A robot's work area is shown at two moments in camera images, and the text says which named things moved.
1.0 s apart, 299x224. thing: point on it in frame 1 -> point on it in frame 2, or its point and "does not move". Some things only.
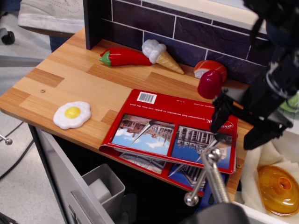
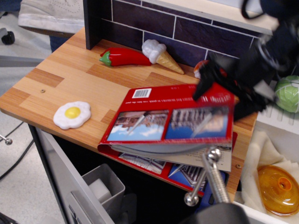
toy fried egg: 72,115 does not move
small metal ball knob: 8,141 does not move
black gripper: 262,99 -> 240,75
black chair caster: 9,39 does not move
